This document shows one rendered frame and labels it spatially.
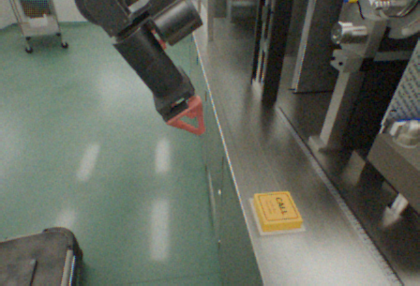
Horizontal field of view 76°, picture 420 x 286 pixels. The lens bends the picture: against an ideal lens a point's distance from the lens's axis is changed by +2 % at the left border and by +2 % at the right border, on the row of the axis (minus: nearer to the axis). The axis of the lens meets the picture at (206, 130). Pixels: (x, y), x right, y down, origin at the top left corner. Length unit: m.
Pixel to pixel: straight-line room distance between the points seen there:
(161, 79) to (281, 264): 0.35
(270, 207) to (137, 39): 0.36
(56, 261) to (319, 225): 1.10
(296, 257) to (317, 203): 0.13
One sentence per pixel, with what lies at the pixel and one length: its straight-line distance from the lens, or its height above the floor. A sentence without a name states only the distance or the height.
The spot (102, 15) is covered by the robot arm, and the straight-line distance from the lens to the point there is 0.38.
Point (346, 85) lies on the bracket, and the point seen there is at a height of 1.07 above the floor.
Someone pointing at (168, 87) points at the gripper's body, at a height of 1.14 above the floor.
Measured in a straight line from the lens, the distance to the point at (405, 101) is 0.63.
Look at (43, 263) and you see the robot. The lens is 1.40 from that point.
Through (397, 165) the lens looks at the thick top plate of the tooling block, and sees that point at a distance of 0.56.
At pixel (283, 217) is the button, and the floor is 0.92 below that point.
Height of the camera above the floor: 1.32
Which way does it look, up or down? 35 degrees down
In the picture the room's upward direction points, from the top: straight up
